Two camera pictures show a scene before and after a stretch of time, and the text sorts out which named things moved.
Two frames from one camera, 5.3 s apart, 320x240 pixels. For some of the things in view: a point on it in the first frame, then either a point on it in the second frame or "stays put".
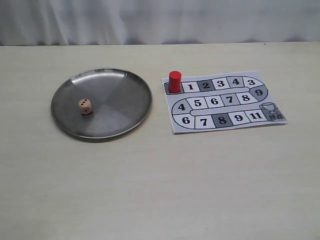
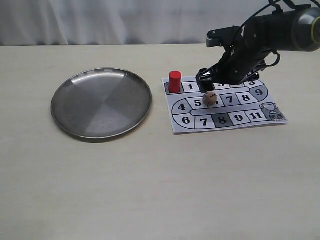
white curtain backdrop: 75,22 stays put
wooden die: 85,106 → 210,98
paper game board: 220,101 stays put
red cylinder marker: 175,77 stays put
